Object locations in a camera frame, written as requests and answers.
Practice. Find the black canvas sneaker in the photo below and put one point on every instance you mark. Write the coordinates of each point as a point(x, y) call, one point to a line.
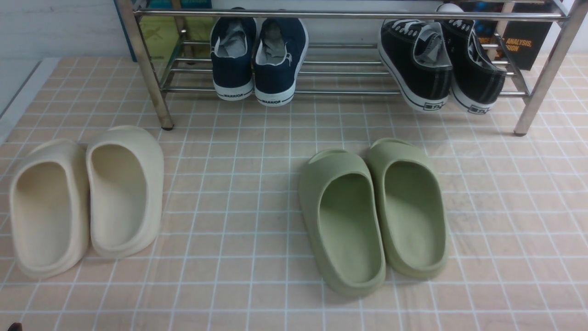
point(476, 82)
point(414, 52)

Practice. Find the silver metal shoe rack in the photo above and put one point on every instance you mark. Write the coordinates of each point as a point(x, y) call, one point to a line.
point(569, 21)

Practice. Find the green left slide sandal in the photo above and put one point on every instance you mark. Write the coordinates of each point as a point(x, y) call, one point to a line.
point(337, 202)

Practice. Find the green slide sandal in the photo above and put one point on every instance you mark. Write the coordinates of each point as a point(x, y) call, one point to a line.
point(410, 208)
point(337, 202)

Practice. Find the green right slide sandal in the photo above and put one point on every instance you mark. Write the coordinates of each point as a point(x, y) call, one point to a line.
point(410, 208)

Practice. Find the navy right canvas sneaker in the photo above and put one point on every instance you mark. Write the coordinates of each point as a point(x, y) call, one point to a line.
point(278, 59)

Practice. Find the navy canvas sneaker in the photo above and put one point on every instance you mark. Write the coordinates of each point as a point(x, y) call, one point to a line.
point(232, 40)
point(278, 59)

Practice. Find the navy left canvas sneaker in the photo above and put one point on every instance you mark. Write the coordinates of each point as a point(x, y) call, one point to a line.
point(232, 40)

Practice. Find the cream right slide sandal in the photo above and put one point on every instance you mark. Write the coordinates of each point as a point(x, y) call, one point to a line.
point(126, 172)

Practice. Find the cream slide sandal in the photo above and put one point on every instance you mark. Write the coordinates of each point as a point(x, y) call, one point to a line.
point(126, 172)
point(49, 203)

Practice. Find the green and blue book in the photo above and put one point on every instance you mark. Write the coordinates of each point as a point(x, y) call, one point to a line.
point(160, 32)

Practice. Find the cream left slide sandal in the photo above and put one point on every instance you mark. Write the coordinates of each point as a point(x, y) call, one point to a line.
point(49, 203)

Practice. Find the black image processing book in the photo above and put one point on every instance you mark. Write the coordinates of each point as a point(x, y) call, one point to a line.
point(523, 40)

